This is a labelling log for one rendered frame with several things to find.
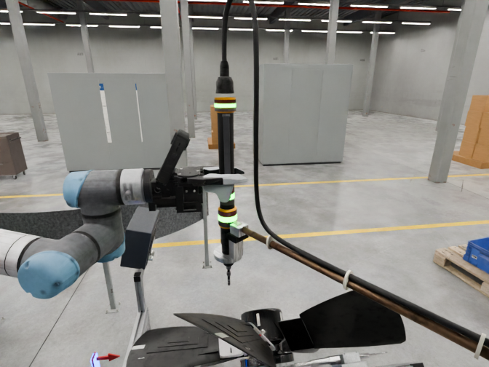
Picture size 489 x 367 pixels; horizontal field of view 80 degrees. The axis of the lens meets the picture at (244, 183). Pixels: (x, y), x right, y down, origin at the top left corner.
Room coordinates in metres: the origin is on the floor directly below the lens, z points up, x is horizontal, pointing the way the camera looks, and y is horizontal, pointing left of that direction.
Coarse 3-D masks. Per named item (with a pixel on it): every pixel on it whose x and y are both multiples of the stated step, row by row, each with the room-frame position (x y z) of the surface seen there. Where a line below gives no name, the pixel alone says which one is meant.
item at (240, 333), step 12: (204, 324) 0.44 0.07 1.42; (216, 324) 0.46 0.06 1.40; (228, 324) 0.49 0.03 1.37; (240, 324) 0.53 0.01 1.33; (216, 336) 0.40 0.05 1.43; (240, 336) 0.45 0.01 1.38; (252, 336) 0.49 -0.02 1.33; (240, 348) 0.38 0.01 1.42; (252, 348) 0.41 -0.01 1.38; (264, 348) 0.48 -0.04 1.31; (264, 360) 0.37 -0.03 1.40
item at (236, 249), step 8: (232, 224) 0.58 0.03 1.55; (232, 232) 0.58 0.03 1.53; (240, 232) 0.56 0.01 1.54; (232, 240) 0.57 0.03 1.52; (240, 240) 0.57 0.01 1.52; (216, 248) 0.62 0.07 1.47; (232, 248) 0.58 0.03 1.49; (240, 248) 0.59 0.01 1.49; (216, 256) 0.59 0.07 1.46; (224, 256) 0.59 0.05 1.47; (232, 256) 0.58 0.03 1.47; (240, 256) 0.59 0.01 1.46
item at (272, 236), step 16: (224, 16) 0.60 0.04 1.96; (256, 16) 0.55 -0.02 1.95; (224, 32) 0.61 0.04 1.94; (256, 32) 0.55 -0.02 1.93; (224, 48) 0.61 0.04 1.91; (256, 48) 0.54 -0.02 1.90; (256, 64) 0.54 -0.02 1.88; (256, 80) 0.54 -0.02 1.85; (256, 96) 0.54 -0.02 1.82; (256, 112) 0.54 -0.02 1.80; (256, 128) 0.54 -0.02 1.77; (256, 144) 0.54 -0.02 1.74; (256, 160) 0.54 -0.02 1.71; (256, 176) 0.54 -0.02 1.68; (256, 192) 0.54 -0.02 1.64; (256, 208) 0.54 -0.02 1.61; (304, 256) 0.45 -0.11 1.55; (336, 272) 0.40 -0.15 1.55; (352, 272) 0.40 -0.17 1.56; (368, 288) 0.36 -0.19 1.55; (416, 304) 0.32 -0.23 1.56; (448, 320) 0.29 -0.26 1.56; (480, 336) 0.27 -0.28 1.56
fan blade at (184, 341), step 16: (144, 336) 0.64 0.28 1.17; (160, 336) 0.63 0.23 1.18; (176, 336) 0.62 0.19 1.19; (192, 336) 0.62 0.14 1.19; (208, 336) 0.62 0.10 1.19; (144, 352) 0.57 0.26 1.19; (160, 352) 0.57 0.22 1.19; (176, 352) 0.57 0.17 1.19; (192, 352) 0.57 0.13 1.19; (208, 352) 0.57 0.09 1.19
